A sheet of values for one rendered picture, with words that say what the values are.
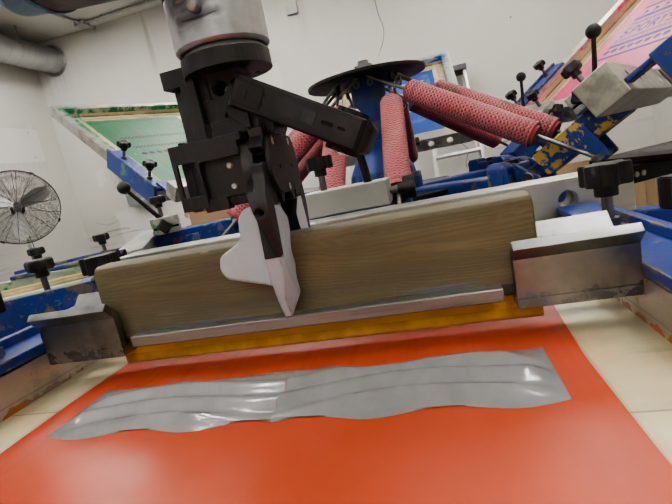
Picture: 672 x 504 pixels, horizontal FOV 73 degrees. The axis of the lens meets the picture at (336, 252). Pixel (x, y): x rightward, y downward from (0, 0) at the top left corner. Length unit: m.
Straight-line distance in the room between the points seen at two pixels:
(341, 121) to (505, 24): 4.32
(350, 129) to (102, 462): 0.28
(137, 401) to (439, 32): 4.38
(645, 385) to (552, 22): 4.47
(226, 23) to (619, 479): 0.35
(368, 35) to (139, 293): 4.30
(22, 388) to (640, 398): 0.47
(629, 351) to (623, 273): 0.06
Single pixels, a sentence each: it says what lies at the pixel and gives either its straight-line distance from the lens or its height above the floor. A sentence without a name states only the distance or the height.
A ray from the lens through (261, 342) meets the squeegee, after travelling 0.42.
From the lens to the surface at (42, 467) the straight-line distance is 0.38.
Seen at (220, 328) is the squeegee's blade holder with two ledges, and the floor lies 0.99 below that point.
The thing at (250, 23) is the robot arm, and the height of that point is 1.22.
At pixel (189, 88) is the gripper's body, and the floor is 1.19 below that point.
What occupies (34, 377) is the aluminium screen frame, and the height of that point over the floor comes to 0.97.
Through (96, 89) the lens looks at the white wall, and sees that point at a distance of 5.71.
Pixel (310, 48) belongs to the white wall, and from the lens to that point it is 4.72.
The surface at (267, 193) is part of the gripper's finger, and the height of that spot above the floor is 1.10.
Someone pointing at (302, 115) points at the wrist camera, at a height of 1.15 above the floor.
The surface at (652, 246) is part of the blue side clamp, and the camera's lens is 0.42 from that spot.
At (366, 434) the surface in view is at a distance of 0.28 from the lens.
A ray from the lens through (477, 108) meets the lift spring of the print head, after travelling 0.98.
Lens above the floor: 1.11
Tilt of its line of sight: 10 degrees down
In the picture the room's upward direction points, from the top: 12 degrees counter-clockwise
